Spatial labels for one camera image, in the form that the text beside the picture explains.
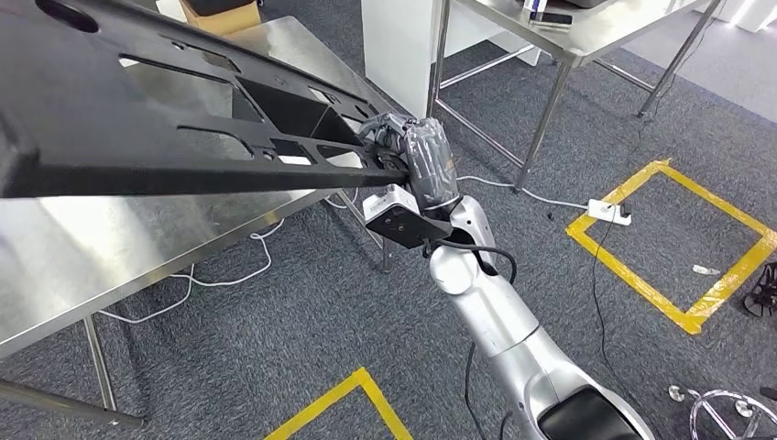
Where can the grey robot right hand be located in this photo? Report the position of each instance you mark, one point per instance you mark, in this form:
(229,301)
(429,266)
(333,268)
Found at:
(431,164)

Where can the long black plastic panel part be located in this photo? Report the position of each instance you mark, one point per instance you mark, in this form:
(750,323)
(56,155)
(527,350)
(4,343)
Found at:
(121,152)

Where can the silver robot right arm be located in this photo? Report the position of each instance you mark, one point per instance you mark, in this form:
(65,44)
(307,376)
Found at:
(498,316)

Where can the steel workbench table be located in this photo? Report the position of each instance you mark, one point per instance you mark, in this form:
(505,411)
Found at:
(121,243)

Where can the white cabinet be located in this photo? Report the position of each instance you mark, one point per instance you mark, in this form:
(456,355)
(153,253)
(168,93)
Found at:
(394,54)

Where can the white power strip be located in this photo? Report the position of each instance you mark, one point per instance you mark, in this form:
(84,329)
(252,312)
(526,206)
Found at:
(607,212)

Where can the small blue white box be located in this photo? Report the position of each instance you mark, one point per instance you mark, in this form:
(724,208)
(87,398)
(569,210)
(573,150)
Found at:
(534,6)

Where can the black smartphone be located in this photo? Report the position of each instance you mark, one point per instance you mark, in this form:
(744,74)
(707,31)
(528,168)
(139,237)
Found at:
(551,18)

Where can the yellow floor tape square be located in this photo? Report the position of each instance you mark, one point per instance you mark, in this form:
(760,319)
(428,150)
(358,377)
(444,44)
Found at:
(325,401)
(625,269)

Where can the black flat device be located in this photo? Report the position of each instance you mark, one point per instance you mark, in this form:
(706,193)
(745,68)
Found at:
(586,3)

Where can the brown cardboard box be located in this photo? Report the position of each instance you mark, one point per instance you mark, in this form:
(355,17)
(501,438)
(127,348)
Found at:
(224,23)

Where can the black item on box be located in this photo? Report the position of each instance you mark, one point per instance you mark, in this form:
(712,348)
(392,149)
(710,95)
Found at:
(221,6)

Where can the small white paper scrap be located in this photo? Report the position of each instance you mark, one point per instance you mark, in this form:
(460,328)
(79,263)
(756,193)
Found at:
(706,270)

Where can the chrome chair base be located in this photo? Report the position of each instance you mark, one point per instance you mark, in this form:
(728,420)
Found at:
(675,393)

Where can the white platform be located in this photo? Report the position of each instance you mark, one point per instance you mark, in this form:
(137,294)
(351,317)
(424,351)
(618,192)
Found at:
(756,15)

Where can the black ribbed robot foot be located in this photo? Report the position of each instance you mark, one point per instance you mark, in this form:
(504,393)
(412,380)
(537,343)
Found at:
(763,297)

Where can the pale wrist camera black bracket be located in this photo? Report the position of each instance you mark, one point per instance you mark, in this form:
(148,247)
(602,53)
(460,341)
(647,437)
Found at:
(407,228)

